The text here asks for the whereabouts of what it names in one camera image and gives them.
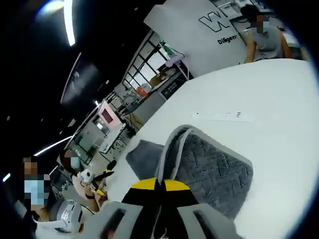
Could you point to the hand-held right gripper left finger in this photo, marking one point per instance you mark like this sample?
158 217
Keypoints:
134 211

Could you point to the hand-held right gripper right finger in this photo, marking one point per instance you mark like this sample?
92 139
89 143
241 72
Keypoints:
184 214

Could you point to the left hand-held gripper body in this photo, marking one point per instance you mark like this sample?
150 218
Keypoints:
86 177

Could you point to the grey towel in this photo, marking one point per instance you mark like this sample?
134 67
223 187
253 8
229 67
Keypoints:
211 169

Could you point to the black wristband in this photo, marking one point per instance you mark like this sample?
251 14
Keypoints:
90 196

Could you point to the white chest device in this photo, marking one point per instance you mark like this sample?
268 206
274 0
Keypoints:
64 216

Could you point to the computer monitor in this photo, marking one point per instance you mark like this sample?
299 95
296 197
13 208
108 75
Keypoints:
107 115

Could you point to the operator in white and yellow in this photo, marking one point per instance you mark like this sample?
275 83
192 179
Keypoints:
47 230

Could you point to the orange container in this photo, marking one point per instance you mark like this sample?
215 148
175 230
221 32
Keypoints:
142 91

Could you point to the cardboard box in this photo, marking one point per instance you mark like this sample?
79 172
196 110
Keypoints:
158 79

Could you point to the black labelled cabinet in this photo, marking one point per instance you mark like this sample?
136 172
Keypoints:
173 88

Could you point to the black framed glass partition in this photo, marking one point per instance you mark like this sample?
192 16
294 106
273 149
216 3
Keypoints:
139 62

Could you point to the purple rolled mat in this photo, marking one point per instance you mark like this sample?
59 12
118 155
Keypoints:
174 60

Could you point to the long ceiling light strip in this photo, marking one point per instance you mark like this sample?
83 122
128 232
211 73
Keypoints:
69 22

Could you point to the dark wall display screen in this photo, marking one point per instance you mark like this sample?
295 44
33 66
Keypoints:
82 84

